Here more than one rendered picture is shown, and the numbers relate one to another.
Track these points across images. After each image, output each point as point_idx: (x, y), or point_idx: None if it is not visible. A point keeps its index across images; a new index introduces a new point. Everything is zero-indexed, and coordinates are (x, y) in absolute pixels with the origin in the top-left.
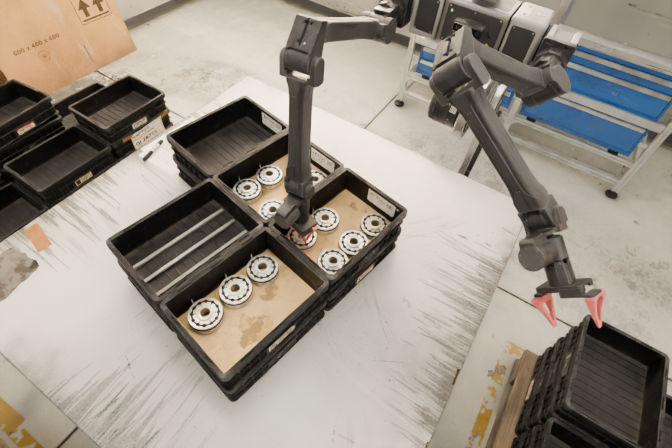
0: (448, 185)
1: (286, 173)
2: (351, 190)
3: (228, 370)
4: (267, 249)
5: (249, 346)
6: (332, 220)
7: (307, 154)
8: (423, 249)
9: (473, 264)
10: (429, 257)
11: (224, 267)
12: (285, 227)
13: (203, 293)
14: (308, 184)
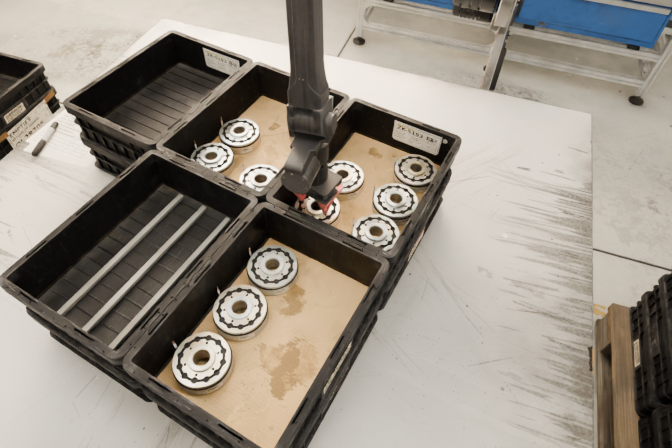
0: (480, 108)
1: (290, 99)
2: (364, 132)
3: (276, 445)
4: (269, 238)
5: (288, 394)
6: (354, 176)
7: (321, 57)
8: (479, 195)
9: (551, 200)
10: (491, 204)
11: (213, 278)
12: (302, 190)
13: (188, 328)
14: (327, 112)
